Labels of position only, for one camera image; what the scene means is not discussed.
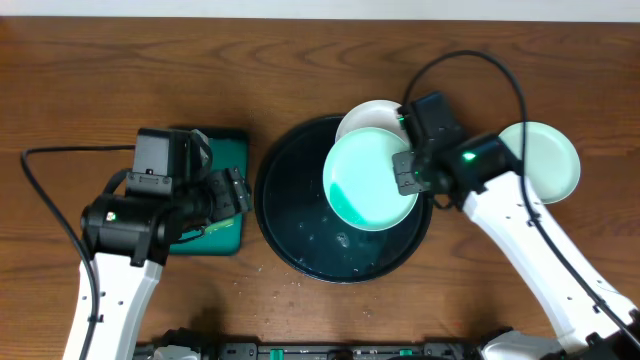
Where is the green yellow sponge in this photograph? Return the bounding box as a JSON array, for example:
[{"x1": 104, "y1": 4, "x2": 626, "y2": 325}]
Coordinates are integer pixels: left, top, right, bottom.
[{"x1": 203, "y1": 218, "x2": 234, "y2": 234}]

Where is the light green plate front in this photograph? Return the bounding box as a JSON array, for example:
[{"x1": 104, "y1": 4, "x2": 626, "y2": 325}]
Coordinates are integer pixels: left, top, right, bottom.
[{"x1": 322, "y1": 127, "x2": 418, "y2": 232}]

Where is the light green plate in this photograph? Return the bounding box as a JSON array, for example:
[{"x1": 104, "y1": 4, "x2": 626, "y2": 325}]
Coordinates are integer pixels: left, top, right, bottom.
[
  {"x1": 524, "y1": 121, "x2": 581, "y2": 204},
  {"x1": 322, "y1": 127, "x2": 418, "y2": 232}
]

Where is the white plate green stain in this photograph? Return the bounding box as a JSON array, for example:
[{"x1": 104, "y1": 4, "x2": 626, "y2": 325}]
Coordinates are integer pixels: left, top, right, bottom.
[{"x1": 335, "y1": 100, "x2": 409, "y2": 144}]

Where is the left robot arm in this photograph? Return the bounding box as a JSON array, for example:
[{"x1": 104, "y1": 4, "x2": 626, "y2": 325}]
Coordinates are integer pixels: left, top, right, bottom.
[{"x1": 64, "y1": 128, "x2": 251, "y2": 359}]

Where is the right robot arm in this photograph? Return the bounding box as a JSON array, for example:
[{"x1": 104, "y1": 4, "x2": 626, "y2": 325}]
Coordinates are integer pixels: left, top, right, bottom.
[{"x1": 392, "y1": 93, "x2": 639, "y2": 359}]

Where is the black rectangular tray green water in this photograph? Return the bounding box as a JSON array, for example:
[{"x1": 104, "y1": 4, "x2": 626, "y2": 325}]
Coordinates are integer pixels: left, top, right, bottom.
[{"x1": 170, "y1": 128, "x2": 249, "y2": 256}]

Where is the black round tray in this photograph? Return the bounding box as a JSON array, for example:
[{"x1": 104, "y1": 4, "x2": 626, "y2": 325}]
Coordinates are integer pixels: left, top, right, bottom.
[{"x1": 254, "y1": 115, "x2": 433, "y2": 284}]

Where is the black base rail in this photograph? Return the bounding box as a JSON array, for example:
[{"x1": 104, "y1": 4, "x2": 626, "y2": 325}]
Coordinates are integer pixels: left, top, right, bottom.
[{"x1": 132, "y1": 342, "x2": 481, "y2": 360}]

